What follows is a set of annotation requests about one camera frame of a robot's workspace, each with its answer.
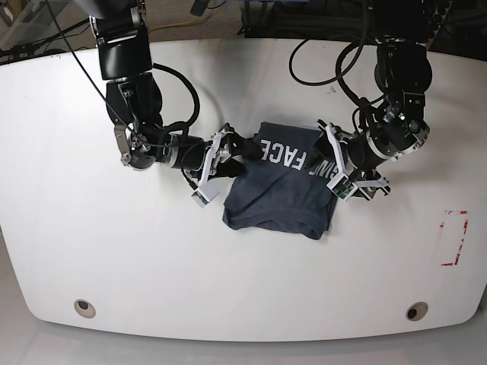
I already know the dark blue T-shirt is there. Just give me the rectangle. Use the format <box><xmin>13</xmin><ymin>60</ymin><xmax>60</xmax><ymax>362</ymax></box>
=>
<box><xmin>222</xmin><ymin>122</ymin><xmax>338</xmax><ymax>240</ymax></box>

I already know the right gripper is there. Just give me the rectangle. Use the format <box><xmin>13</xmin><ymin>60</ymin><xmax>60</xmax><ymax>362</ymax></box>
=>
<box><xmin>180</xmin><ymin>123</ymin><xmax>263</xmax><ymax>191</ymax></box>

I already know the right table grommet hole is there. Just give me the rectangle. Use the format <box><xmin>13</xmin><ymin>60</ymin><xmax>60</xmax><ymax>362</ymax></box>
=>
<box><xmin>406</xmin><ymin>302</ymin><xmax>428</xmax><ymax>322</ymax></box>

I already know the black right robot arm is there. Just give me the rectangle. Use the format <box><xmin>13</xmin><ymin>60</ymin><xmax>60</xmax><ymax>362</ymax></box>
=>
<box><xmin>79</xmin><ymin>1</ymin><xmax>263</xmax><ymax>190</ymax></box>

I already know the table grommet hole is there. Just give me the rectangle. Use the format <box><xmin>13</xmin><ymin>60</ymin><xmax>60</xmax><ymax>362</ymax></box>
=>
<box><xmin>74</xmin><ymin>300</ymin><xmax>96</xmax><ymax>319</ymax></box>
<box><xmin>406</xmin><ymin>302</ymin><xmax>428</xmax><ymax>322</ymax></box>

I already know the red tape rectangle marking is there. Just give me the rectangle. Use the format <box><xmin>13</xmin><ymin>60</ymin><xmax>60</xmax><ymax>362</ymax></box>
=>
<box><xmin>438</xmin><ymin>210</ymin><xmax>469</xmax><ymax>267</ymax></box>

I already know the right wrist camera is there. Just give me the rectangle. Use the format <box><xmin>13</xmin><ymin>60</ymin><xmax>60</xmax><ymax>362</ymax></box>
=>
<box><xmin>192</xmin><ymin>184</ymin><xmax>219</xmax><ymax>208</ymax></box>

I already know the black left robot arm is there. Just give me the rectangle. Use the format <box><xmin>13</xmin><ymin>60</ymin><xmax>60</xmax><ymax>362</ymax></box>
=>
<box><xmin>314</xmin><ymin>1</ymin><xmax>432</xmax><ymax>201</ymax></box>

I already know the left table grommet hole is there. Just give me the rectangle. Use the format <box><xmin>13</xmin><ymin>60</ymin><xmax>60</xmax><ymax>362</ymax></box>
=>
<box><xmin>74</xmin><ymin>300</ymin><xmax>96</xmax><ymax>319</ymax></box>

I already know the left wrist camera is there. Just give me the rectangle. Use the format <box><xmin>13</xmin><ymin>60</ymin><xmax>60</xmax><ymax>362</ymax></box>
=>
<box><xmin>327</xmin><ymin>174</ymin><xmax>358</xmax><ymax>201</ymax></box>

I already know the yellow cable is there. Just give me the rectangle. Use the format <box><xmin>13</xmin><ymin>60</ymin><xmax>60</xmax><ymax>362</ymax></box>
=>
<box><xmin>150</xmin><ymin>14</ymin><xmax>201</xmax><ymax>33</ymax></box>

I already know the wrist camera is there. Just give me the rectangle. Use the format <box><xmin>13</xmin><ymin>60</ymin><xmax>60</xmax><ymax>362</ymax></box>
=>
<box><xmin>327</xmin><ymin>174</ymin><xmax>358</xmax><ymax>201</ymax></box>
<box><xmin>192</xmin><ymin>184</ymin><xmax>219</xmax><ymax>208</ymax></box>

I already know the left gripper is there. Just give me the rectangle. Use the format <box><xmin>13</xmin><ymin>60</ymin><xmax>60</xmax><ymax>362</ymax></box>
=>
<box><xmin>314</xmin><ymin>119</ymin><xmax>390</xmax><ymax>200</ymax></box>

